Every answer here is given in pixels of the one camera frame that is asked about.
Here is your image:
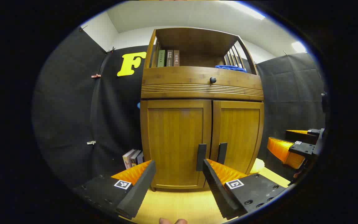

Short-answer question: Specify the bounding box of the black backdrop cloth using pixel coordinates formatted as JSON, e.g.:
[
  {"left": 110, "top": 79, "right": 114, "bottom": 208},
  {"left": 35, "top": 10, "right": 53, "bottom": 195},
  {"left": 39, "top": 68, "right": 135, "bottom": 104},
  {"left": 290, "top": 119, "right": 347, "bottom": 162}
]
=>
[{"left": 33, "top": 28, "right": 327, "bottom": 187}]

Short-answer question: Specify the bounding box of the wooden double-door shoe cabinet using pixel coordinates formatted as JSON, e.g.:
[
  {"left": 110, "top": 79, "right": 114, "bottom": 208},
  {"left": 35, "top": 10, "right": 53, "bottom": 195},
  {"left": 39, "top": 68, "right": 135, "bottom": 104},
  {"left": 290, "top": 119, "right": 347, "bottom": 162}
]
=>
[{"left": 140, "top": 27, "right": 265, "bottom": 192}]

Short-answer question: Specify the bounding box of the blue cloth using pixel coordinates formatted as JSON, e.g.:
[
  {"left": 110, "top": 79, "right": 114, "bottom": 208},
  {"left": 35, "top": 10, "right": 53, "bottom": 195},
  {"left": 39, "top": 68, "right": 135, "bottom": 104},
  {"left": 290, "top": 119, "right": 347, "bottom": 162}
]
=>
[{"left": 215, "top": 64, "right": 247, "bottom": 73}]

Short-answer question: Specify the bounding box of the wooden drawer with black knob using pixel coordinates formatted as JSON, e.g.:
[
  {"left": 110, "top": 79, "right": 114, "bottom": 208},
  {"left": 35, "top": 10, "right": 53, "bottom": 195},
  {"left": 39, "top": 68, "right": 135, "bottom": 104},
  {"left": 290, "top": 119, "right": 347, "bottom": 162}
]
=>
[{"left": 141, "top": 66, "right": 264, "bottom": 101}]

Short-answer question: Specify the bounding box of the green book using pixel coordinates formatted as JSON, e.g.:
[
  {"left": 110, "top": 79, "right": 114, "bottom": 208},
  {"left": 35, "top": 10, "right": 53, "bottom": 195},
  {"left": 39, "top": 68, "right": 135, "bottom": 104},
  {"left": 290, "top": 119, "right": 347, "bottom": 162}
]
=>
[{"left": 157, "top": 50, "right": 166, "bottom": 68}]

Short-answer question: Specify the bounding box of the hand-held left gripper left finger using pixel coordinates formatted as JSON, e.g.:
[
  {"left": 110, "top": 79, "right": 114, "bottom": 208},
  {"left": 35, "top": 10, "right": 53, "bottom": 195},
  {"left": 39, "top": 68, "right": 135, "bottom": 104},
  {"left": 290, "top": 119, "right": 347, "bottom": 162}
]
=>
[{"left": 73, "top": 160, "right": 157, "bottom": 220}]

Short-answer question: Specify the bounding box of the white book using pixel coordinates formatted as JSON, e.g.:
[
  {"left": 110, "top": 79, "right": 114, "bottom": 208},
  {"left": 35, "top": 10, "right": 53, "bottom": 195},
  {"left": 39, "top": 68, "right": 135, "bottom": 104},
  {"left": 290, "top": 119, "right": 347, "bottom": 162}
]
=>
[{"left": 122, "top": 149, "right": 135, "bottom": 170}]

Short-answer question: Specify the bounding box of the wooden shoe cabinet door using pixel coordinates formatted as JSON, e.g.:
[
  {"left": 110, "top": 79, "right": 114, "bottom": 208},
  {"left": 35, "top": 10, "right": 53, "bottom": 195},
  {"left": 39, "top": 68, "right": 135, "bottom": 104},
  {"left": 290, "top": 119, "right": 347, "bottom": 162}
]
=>
[
  {"left": 141, "top": 100, "right": 212, "bottom": 189},
  {"left": 210, "top": 100, "right": 264, "bottom": 175}
]

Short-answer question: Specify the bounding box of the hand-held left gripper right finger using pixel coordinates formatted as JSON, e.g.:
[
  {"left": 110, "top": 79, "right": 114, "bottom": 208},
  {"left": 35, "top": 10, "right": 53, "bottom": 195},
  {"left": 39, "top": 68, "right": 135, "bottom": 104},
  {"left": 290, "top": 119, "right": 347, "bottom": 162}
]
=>
[{"left": 202, "top": 159, "right": 288, "bottom": 220}]

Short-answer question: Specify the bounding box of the grey book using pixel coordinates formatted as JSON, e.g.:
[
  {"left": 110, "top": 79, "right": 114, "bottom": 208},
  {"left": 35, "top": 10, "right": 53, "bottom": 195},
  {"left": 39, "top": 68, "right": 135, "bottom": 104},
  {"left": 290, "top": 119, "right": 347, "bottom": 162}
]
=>
[{"left": 130, "top": 150, "right": 141, "bottom": 167}]

